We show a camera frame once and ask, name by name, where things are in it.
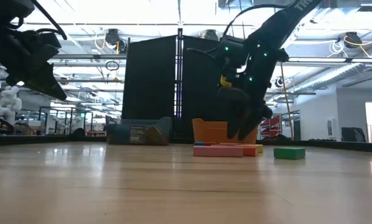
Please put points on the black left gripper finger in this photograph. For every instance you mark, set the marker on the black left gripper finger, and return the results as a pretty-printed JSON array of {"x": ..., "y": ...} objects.
[{"x": 47, "y": 81}]

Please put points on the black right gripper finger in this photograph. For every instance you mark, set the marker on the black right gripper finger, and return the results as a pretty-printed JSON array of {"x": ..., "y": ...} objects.
[
  {"x": 250, "y": 126},
  {"x": 234, "y": 124}
]

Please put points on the red bar block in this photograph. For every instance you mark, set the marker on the red bar block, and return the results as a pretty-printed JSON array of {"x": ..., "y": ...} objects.
[{"x": 250, "y": 151}]

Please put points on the small red block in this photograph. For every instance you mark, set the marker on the small red block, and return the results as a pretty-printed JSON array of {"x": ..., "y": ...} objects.
[{"x": 211, "y": 144}]

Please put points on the salmon pink bar block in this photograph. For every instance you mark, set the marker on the salmon pink bar block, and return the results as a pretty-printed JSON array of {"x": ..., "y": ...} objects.
[{"x": 217, "y": 152}]

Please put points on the blue bar block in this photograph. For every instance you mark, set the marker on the blue bar block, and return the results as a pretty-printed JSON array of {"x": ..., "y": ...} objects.
[{"x": 199, "y": 144}]

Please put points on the green block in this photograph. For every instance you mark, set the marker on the green block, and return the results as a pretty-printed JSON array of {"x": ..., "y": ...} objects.
[{"x": 289, "y": 153}]

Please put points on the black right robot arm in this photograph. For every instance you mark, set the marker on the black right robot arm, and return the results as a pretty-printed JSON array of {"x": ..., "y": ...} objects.
[{"x": 276, "y": 28}]

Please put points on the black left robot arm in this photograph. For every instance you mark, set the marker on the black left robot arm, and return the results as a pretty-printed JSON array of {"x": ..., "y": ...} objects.
[{"x": 2, "y": 18}]

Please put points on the red shelf rack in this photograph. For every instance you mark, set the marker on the red shelf rack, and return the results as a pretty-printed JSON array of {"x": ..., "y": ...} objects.
[{"x": 273, "y": 126}]

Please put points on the orange plastic bin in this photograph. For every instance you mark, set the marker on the orange plastic bin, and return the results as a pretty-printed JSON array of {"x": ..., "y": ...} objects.
[{"x": 209, "y": 132}]

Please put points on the black folding screen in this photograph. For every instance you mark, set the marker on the black folding screen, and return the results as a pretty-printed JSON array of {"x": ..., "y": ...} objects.
[{"x": 148, "y": 87}]

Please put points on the grey translucent plastic bin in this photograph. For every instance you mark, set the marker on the grey translucent plastic bin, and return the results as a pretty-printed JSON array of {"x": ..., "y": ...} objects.
[{"x": 127, "y": 133}]

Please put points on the black office chair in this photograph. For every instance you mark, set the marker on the black office chair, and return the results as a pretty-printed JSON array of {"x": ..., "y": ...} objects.
[{"x": 353, "y": 134}]

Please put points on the black metal frame rack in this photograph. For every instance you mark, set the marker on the black metal frame rack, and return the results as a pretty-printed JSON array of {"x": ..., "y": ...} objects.
[{"x": 52, "y": 107}]

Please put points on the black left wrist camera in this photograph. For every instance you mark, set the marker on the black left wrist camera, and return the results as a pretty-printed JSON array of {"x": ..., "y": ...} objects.
[{"x": 47, "y": 43}]

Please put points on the white wall box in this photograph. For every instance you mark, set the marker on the white wall box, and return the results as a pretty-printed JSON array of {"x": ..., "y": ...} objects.
[{"x": 331, "y": 127}]

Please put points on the black aluminium table frame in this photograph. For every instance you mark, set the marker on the black aluminium table frame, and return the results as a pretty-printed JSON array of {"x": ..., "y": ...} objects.
[{"x": 329, "y": 145}]

